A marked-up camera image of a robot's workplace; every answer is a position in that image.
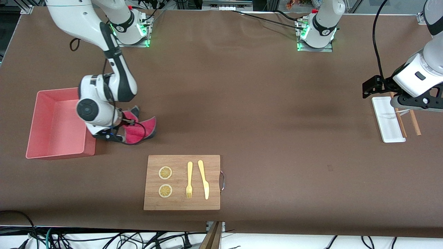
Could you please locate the black cable across table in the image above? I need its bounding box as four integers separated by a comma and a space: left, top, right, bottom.
232, 10, 307, 31

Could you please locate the teal floor cable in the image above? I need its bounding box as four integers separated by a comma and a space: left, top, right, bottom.
45, 227, 56, 249

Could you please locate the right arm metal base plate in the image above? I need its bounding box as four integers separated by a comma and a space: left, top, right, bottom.
114, 16, 153, 48

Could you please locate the white rectangular rack tray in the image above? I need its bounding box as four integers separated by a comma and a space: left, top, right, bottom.
372, 97, 406, 143

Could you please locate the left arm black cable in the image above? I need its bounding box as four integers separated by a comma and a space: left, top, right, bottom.
372, 0, 390, 79

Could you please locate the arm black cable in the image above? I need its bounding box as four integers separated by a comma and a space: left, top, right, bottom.
372, 0, 390, 79
69, 37, 148, 146

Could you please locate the wooden plank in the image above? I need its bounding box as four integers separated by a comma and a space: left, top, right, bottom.
199, 221, 223, 249

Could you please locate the wooden cutting board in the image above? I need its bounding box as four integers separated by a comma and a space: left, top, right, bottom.
144, 155, 221, 211

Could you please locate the yellow plastic knife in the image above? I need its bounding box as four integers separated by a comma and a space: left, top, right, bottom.
198, 160, 209, 200

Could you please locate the grey metal rail box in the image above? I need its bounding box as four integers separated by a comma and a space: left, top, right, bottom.
202, 0, 253, 11

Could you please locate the black looped floor cable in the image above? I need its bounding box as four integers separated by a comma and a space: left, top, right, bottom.
0, 210, 38, 249

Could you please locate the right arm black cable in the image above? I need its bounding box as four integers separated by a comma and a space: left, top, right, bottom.
69, 37, 148, 146

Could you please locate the grey and pink microfibre cloth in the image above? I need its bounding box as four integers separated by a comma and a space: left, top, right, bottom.
118, 106, 157, 144

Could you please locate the yellow plastic fork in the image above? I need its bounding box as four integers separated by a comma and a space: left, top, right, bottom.
186, 162, 193, 199

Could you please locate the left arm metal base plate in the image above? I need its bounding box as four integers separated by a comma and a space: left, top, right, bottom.
297, 19, 334, 52

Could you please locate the pink plastic bin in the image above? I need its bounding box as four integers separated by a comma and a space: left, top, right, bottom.
26, 87, 98, 160

